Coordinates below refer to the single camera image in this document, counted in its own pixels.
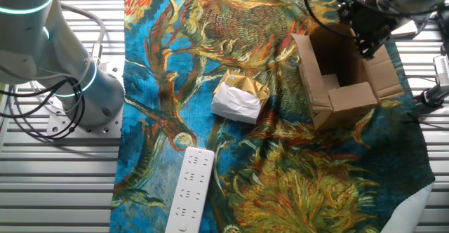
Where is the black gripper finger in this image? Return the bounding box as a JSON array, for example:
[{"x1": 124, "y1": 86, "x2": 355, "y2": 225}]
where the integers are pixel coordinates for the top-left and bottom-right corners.
[
  {"x1": 357, "y1": 38, "x2": 373, "y2": 58},
  {"x1": 370, "y1": 36, "x2": 387, "y2": 59}
]

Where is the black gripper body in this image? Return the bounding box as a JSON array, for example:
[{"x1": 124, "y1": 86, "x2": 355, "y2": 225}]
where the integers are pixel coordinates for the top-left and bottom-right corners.
[{"x1": 338, "y1": 0, "x2": 399, "y2": 44}]

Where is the brown cardboard box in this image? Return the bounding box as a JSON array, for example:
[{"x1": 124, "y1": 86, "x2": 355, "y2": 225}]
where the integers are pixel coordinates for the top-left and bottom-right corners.
[{"x1": 290, "y1": 22, "x2": 405, "y2": 131}]

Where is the white flat box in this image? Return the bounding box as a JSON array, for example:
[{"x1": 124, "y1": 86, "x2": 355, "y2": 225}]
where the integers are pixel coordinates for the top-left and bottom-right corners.
[{"x1": 389, "y1": 18, "x2": 418, "y2": 39}]

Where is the gold tissue pack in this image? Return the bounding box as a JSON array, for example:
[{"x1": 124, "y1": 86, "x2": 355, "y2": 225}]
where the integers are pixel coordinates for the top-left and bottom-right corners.
[{"x1": 210, "y1": 69, "x2": 271, "y2": 125}]

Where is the sunflower painting cloth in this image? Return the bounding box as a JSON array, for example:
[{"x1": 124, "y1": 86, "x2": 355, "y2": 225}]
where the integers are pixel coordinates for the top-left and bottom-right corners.
[{"x1": 109, "y1": 0, "x2": 436, "y2": 233}]

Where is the white power strip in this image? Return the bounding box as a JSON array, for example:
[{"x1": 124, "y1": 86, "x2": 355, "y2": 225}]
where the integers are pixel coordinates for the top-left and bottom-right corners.
[{"x1": 164, "y1": 146, "x2": 215, "y2": 233}]

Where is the black bracket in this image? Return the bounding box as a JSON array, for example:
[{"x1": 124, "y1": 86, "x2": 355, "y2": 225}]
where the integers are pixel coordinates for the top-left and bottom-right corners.
[{"x1": 436, "y1": 11, "x2": 449, "y2": 55}]

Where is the silver camera on mount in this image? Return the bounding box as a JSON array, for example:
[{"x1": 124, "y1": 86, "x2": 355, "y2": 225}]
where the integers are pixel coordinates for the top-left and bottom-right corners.
[{"x1": 433, "y1": 54, "x2": 449, "y2": 86}]

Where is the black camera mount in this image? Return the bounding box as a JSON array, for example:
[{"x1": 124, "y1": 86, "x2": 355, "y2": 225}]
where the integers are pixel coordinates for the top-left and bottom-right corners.
[{"x1": 415, "y1": 84, "x2": 449, "y2": 108}]

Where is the thin black wire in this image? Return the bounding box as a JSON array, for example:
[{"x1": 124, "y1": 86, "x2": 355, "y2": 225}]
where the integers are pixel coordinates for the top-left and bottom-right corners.
[{"x1": 401, "y1": 112, "x2": 449, "y2": 129}]

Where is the thick grey cable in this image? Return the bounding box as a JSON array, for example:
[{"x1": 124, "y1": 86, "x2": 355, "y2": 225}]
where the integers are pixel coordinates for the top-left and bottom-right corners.
[{"x1": 58, "y1": 1, "x2": 107, "y2": 66}]

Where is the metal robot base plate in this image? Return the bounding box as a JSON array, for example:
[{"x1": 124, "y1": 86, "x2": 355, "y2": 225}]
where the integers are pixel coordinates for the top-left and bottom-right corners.
[{"x1": 46, "y1": 62, "x2": 124, "y2": 138}]

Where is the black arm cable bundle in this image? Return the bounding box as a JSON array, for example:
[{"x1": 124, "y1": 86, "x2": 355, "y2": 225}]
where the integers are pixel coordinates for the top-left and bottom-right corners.
[{"x1": 0, "y1": 76, "x2": 87, "y2": 141}]

